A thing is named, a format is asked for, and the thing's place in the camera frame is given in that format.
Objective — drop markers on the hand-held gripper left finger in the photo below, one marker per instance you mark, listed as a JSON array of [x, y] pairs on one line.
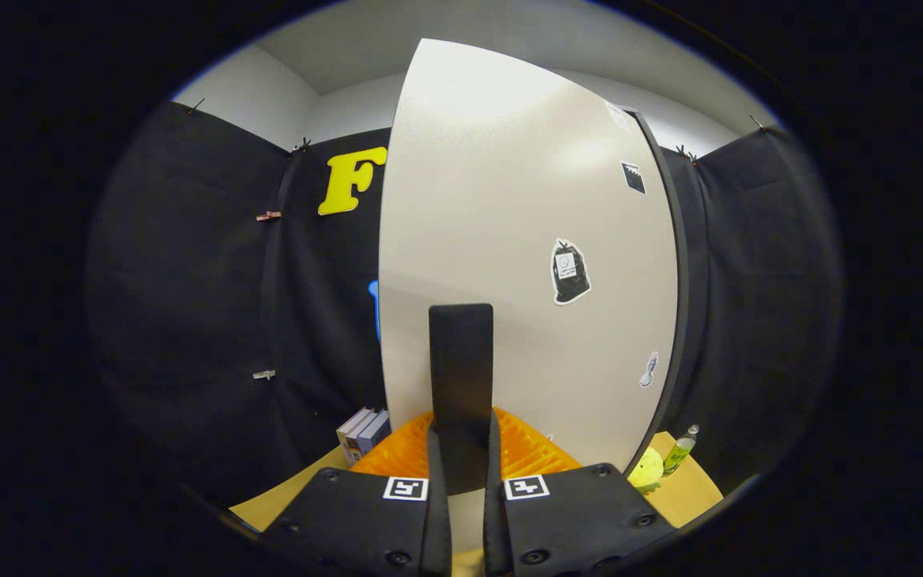
[[365, 521]]

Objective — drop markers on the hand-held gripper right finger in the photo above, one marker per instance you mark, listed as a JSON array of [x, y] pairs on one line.
[[574, 521]]

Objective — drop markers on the yellow pineapple plush toy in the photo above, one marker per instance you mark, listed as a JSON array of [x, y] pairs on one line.
[[646, 471]]

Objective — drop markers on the green drink bottle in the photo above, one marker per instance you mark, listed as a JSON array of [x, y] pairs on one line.
[[679, 453]]

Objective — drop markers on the silver metal clip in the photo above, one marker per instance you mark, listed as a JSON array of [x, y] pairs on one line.
[[264, 374]]

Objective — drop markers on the black backdrop cloth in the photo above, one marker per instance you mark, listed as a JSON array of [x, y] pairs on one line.
[[189, 304]]

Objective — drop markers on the brown clothes peg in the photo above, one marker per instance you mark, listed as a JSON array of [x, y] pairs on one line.
[[268, 215]]

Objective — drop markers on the small black clip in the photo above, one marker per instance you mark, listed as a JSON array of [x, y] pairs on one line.
[[301, 146], [684, 152], [195, 104], [756, 122]]

